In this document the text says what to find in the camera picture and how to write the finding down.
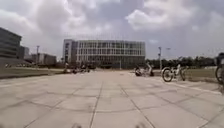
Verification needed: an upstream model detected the white bicycle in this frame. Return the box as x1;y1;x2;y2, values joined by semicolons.
161;61;188;83

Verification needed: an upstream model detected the low grey building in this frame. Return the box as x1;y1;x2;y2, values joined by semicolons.
31;53;58;66

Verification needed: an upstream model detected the large pale many-windowed building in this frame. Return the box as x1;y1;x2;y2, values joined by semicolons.
62;38;147;70

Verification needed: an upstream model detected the grass strip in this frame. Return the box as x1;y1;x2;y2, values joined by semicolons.
0;67;64;80
153;67;224;84

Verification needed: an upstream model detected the dark glass building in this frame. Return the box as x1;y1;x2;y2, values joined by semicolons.
0;27;23;60

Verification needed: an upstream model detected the dark bicycle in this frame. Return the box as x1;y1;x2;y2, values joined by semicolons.
214;52;224;84

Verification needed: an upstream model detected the row of trees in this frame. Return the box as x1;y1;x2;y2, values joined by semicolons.
145;55;218;69

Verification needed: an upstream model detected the street lamp pole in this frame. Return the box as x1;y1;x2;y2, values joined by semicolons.
157;46;163;71

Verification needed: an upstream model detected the group of parked vehicles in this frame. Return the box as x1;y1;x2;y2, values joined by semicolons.
63;62;92;75

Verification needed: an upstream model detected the grey stone slab plaza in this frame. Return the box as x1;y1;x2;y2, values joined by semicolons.
0;69;224;128

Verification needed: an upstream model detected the scooter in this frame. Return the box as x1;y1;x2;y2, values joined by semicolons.
134;62;155;78

